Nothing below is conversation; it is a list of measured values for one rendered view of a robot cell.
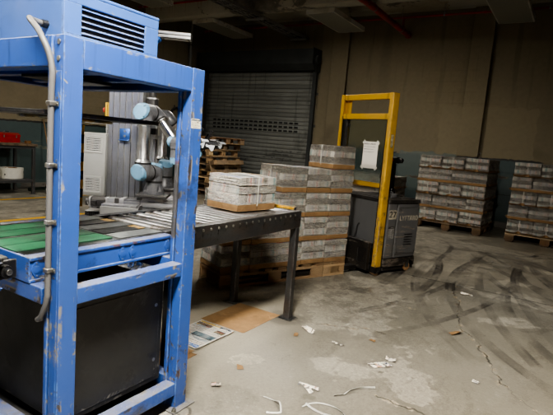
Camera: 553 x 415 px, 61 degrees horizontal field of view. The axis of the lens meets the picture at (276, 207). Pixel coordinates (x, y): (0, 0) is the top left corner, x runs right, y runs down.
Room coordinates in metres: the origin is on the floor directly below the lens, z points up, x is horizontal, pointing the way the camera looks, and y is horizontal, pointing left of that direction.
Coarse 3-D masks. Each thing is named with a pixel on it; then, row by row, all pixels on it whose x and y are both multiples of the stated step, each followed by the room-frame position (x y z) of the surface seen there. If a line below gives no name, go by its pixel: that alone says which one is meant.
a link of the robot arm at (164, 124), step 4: (160, 112) 3.43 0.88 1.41; (160, 116) 3.42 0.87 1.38; (164, 116) 3.43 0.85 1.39; (156, 120) 3.42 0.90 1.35; (160, 120) 3.42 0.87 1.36; (164, 120) 3.43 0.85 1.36; (160, 124) 3.42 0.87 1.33; (164, 124) 3.41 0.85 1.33; (168, 124) 3.42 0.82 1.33; (160, 128) 3.43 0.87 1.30; (164, 128) 3.41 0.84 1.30; (168, 128) 3.40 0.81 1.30; (172, 128) 3.42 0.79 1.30; (164, 132) 3.41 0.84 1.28; (168, 132) 3.40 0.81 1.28; (172, 132) 3.40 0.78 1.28; (168, 136) 3.39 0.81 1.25
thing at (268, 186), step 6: (240, 174) 3.32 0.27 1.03; (246, 174) 3.34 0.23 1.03; (252, 174) 3.36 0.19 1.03; (264, 180) 3.20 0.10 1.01; (270, 180) 3.25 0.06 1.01; (264, 186) 3.22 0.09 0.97; (270, 186) 3.25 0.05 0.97; (264, 192) 3.21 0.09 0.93; (270, 192) 3.25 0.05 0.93; (264, 198) 3.22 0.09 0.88; (270, 198) 3.27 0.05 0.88
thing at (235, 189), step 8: (216, 176) 3.14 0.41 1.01; (224, 176) 3.09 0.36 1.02; (232, 176) 3.05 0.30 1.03; (240, 176) 3.08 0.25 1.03; (248, 176) 3.14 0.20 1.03; (216, 184) 3.15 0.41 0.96; (224, 184) 3.09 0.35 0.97; (232, 184) 3.05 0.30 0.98; (240, 184) 3.01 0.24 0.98; (248, 184) 3.07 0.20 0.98; (216, 192) 3.14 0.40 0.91; (224, 192) 3.10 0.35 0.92; (232, 192) 3.05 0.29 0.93; (240, 192) 3.02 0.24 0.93; (248, 192) 3.08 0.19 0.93; (216, 200) 3.13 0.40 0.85; (224, 200) 3.09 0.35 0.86; (232, 200) 3.05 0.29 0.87; (240, 200) 3.04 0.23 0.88; (248, 200) 3.09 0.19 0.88
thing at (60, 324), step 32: (64, 64) 1.55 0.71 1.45; (64, 96) 1.55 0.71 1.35; (64, 128) 1.55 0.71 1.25; (64, 160) 1.55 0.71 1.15; (64, 192) 1.56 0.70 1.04; (64, 224) 1.56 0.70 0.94; (64, 256) 1.56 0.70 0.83; (64, 288) 1.56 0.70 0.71; (64, 320) 1.57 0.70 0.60; (64, 352) 1.57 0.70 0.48; (64, 384) 1.57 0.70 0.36
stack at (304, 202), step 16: (208, 192) 4.13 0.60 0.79; (304, 208) 4.39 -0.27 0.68; (320, 208) 4.51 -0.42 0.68; (304, 224) 4.41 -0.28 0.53; (320, 224) 4.52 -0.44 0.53; (304, 240) 4.44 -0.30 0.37; (320, 240) 4.53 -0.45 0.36; (208, 256) 4.07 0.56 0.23; (224, 256) 3.91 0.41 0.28; (256, 256) 4.10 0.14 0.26; (272, 256) 4.20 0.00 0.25; (304, 256) 4.42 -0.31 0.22; (320, 256) 4.54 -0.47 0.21; (208, 272) 4.04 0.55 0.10; (240, 272) 4.00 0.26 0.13; (256, 272) 4.10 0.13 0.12; (272, 272) 4.21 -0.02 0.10; (320, 272) 4.55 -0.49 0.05; (224, 288) 3.91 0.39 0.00
